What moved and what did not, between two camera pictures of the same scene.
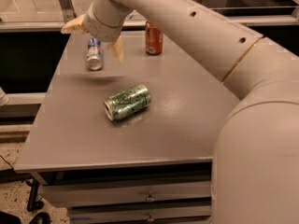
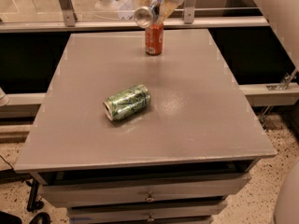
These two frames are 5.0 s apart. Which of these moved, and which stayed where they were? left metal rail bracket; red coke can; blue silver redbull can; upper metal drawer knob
Moved: blue silver redbull can
Stayed: left metal rail bracket; red coke can; upper metal drawer knob
